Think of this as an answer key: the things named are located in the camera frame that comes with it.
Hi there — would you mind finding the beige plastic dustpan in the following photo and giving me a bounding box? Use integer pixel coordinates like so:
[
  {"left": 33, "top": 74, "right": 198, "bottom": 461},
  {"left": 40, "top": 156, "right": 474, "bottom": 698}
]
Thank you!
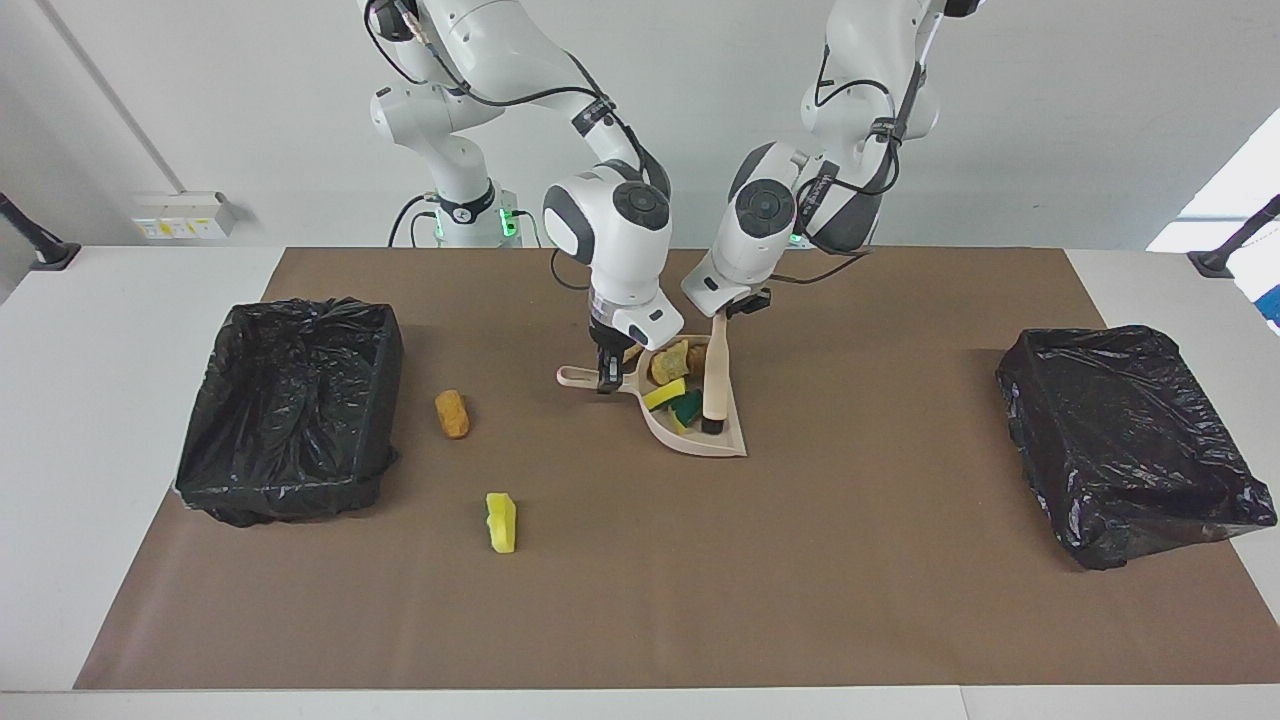
[{"left": 557, "top": 335, "right": 749, "bottom": 459}]

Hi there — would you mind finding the beige handled black bristle brush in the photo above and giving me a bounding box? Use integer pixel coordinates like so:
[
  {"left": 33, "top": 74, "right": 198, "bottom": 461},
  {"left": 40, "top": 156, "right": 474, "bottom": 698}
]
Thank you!
[{"left": 700, "top": 312, "right": 732, "bottom": 437}]

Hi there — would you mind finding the yellow sponge wedge green backed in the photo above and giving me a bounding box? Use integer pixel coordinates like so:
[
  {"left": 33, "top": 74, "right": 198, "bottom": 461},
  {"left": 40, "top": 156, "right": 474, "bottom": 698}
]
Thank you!
[{"left": 486, "top": 492, "right": 518, "bottom": 554}]

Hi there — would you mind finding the black bag lined bin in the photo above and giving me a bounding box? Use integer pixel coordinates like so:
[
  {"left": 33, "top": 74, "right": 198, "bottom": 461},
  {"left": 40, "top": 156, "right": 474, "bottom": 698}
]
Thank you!
[
  {"left": 996, "top": 325, "right": 1278, "bottom": 571},
  {"left": 175, "top": 297, "right": 404, "bottom": 528}
]

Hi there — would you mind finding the brown paper table mat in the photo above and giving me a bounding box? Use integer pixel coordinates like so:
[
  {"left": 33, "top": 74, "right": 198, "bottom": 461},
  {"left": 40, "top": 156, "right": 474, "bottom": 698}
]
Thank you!
[{"left": 75, "top": 247, "right": 1280, "bottom": 691}]

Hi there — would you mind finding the blue white object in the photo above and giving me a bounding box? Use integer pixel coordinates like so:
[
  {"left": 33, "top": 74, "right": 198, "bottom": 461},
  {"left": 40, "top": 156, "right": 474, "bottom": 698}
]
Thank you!
[{"left": 1228, "top": 232, "right": 1280, "bottom": 336}]

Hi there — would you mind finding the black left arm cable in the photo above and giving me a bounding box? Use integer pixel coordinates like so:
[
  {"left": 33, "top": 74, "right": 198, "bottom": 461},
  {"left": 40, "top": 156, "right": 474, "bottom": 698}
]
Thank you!
[{"left": 775, "top": 45, "right": 901, "bottom": 288}]

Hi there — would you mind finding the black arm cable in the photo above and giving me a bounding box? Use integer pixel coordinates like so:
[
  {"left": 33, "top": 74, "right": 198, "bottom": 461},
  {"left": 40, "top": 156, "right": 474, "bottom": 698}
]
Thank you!
[
  {"left": 362, "top": 0, "right": 673, "bottom": 291},
  {"left": 775, "top": 45, "right": 901, "bottom": 288}
]

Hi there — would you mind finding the black base cable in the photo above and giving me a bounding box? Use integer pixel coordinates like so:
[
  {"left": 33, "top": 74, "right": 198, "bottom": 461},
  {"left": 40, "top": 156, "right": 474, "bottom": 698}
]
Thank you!
[{"left": 388, "top": 193, "right": 433, "bottom": 248}]

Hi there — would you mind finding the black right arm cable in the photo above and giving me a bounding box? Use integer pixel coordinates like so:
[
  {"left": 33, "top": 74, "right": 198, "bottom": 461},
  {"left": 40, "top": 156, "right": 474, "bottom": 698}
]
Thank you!
[{"left": 362, "top": 0, "right": 673, "bottom": 291}]

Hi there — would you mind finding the white wall socket box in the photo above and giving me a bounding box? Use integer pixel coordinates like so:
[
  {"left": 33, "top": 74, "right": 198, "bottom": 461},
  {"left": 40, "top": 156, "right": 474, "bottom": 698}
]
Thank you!
[{"left": 132, "top": 192, "right": 239, "bottom": 241}]

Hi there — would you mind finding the black camera stand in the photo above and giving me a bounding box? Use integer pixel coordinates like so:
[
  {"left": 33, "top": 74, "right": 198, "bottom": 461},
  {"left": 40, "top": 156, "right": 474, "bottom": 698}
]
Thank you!
[
  {"left": 1188, "top": 195, "right": 1280, "bottom": 279},
  {"left": 0, "top": 192, "right": 81, "bottom": 271}
]

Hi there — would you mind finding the white wall conduit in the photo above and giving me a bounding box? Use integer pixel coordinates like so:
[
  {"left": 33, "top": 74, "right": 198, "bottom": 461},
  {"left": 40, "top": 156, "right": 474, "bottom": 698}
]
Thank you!
[{"left": 38, "top": 0, "right": 189, "bottom": 197}]

